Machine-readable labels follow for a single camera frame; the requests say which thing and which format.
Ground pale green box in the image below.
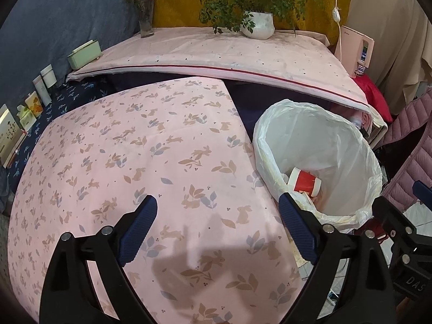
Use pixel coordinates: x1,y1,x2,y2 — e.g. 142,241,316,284
67,40,103,70

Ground glass vase with pink flowers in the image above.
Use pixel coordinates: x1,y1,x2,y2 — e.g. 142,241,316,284
123,0,160,38

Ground red and white sock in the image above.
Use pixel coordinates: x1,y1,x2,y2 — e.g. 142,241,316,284
287,167,322,198

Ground navy printed cloth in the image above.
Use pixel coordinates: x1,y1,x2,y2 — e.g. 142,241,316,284
7,77,115,190

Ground mustard yellow cloth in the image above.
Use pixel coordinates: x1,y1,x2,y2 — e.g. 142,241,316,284
152,0,353,46

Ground beige curtain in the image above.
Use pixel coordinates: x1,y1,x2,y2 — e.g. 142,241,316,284
344,0,432,115

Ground pink appliance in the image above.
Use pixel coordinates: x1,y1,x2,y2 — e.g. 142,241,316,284
334,25,375,79

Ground orange floral carton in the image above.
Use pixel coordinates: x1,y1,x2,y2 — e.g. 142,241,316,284
25,92,43,114

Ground red cloth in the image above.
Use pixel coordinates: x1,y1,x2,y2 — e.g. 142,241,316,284
354,74,394,124

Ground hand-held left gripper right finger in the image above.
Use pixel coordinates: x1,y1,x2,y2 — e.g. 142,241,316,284
278,192,395,324

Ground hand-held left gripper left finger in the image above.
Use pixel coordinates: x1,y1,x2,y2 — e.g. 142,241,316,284
40,195,158,324

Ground green tissue pack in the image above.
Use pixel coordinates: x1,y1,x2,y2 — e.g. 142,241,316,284
16,105,37,129

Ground pale pink dotted cloth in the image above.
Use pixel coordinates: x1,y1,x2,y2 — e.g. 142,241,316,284
66,27,389,132

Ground white cable with switch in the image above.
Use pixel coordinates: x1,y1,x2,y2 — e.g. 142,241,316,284
331,0,344,62

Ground white floral card box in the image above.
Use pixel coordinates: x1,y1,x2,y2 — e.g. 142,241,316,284
0,104,28,168

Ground pink rabbit print tablecloth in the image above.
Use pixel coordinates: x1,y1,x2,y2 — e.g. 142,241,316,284
7,77,302,324

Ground white cosmetic jar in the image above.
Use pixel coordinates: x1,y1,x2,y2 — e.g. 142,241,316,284
40,64,58,88

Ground white-lined trash bin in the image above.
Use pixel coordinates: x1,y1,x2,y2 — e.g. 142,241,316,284
253,99,385,244

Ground white cosmetic tube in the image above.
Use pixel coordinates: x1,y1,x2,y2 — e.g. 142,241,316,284
33,77,52,106

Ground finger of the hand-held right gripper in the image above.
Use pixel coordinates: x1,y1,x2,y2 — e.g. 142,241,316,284
413,180,432,205
371,196,417,247

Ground green plant in white pot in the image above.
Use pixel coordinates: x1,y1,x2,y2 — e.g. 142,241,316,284
170,0,325,40

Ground pink puffer jacket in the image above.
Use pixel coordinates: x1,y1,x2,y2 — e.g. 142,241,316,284
373,86,432,213

